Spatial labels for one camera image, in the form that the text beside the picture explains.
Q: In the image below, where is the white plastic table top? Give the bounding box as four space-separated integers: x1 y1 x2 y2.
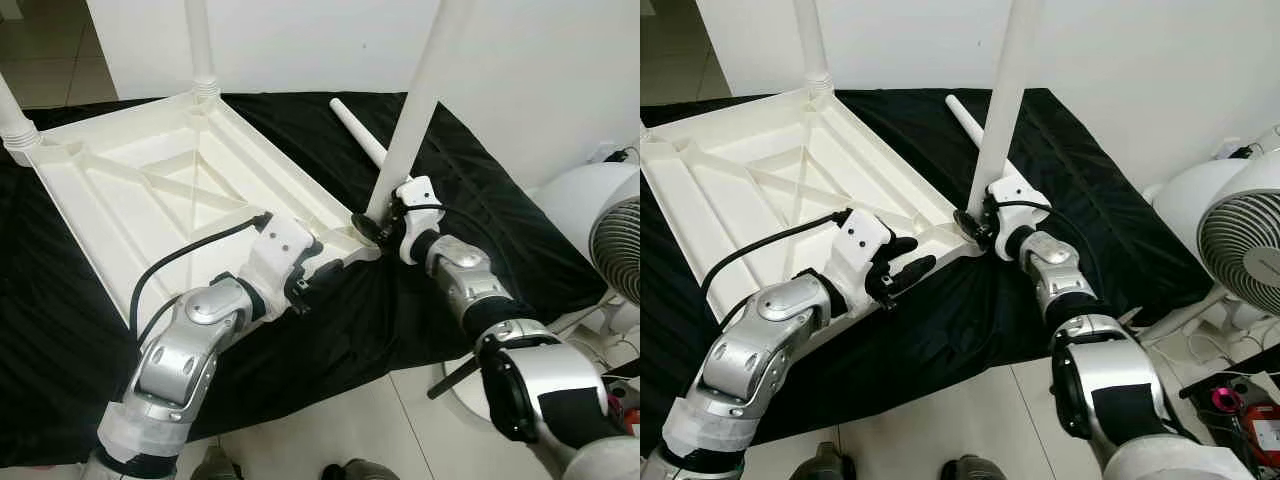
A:
20 92 386 331
640 88 986 331

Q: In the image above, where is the black cloth table cover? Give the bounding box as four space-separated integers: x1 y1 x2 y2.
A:
640 88 1216 446
0 92 611 466

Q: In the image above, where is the white standing fan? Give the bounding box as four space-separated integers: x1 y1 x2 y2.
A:
1140 125 1280 383
455 160 641 421

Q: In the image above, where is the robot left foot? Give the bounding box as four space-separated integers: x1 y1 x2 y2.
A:
190 445 242 480
795 440 857 480

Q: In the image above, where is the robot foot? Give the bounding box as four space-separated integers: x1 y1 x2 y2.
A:
940 455 1002 480
320 458 401 480
795 440 857 480
190 445 242 480

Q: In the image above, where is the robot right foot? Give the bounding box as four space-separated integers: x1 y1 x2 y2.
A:
940 455 1002 480
320 458 401 480

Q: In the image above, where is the black floor rack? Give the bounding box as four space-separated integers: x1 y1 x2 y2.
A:
1180 345 1280 402

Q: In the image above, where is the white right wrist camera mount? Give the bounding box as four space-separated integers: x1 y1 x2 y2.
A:
395 175 446 266
985 175 1051 256

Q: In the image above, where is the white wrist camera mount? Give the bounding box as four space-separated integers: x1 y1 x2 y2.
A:
985 175 1051 256
825 208 896 301
395 175 446 266
240 215 323 301

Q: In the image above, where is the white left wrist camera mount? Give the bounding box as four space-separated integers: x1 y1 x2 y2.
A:
240 215 323 301
825 208 896 301

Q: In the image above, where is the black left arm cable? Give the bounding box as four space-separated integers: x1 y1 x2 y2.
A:
128 210 273 336
700 207 853 303

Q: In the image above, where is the black metal table frame bar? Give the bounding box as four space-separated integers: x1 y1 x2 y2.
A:
427 358 479 402

